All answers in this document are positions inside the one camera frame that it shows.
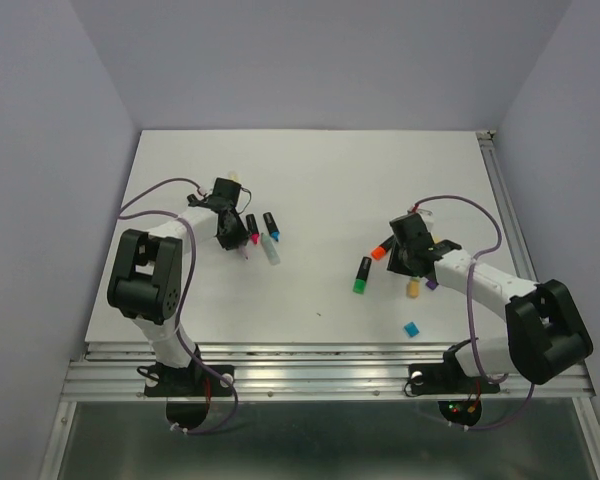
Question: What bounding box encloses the pink black highlighter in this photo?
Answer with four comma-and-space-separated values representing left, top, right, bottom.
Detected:
245, 214, 260, 245

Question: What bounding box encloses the orange black highlighter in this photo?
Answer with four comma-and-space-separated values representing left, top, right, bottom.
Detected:
371, 236, 394, 261

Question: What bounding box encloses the gold highlighter cap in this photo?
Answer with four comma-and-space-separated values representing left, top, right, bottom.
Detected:
406, 278, 420, 299

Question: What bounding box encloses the blue black highlighter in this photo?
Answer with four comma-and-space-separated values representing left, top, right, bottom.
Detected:
263, 212, 280, 242

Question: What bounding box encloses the green black highlighter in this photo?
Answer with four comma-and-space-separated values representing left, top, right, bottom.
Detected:
352, 256, 372, 294

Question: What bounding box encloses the blue highlighter cap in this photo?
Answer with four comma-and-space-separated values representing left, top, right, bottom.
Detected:
403, 322, 420, 338

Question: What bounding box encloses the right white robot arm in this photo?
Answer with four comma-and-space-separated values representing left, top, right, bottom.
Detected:
388, 213, 594, 392

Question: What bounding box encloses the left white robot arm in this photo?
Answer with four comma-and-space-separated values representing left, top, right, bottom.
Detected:
106, 177, 249, 394

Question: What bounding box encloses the aluminium right side rail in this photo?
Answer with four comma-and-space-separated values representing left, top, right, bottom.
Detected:
476, 131, 537, 280

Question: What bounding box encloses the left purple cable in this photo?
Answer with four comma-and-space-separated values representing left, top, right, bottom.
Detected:
117, 177, 239, 435

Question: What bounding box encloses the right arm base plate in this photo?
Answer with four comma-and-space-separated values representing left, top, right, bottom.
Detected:
403, 363, 501, 398

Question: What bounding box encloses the aluminium front rail frame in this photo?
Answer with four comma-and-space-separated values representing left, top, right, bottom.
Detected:
40, 342, 600, 479

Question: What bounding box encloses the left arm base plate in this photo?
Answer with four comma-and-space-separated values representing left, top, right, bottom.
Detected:
136, 362, 232, 398

